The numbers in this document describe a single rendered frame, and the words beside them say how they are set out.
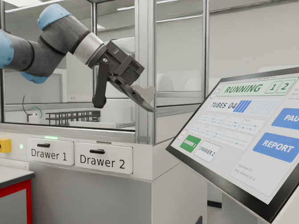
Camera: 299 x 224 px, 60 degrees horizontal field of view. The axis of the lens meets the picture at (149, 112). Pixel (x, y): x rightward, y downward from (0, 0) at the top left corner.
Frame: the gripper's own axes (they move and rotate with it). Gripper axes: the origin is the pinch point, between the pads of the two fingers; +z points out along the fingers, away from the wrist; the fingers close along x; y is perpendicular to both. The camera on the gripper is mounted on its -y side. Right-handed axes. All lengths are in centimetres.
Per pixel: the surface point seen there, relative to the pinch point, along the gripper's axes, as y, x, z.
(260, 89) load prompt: 19.5, -13.4, 14.9
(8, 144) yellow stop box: -54, 82, -32
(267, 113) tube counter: 12.7, -22.1, 14.8
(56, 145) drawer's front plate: -35, 60, -13
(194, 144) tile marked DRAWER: 0.6, -3.0, 14.8
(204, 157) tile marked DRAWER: -1.4, -11.9, 14.8
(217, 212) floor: -18, 161, 150
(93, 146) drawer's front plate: -23, 47, 0
